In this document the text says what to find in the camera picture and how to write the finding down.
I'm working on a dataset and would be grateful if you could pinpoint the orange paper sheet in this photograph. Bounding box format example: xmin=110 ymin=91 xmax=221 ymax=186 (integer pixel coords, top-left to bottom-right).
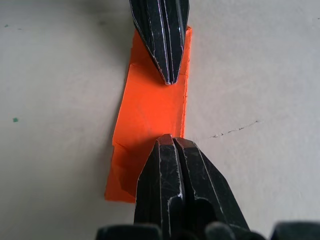
xmin=103 ymin=25 xmax=194 ymax=204

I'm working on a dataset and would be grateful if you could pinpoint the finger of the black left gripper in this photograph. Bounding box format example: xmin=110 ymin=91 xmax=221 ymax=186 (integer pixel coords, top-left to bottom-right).
xmin=128 ymin=0 xmax=171 ymax=85
xmin=162 ymin=0 xmax=190 ymax=86

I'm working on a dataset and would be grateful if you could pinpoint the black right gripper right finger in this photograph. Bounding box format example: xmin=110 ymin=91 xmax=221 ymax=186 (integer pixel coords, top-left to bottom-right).
xmin=174 ymin=136 xmax=251 ymax=232

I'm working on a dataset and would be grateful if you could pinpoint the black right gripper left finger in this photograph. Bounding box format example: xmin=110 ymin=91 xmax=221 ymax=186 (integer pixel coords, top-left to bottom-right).
xmin=133 ymin=133 xmax=185 ymax=226

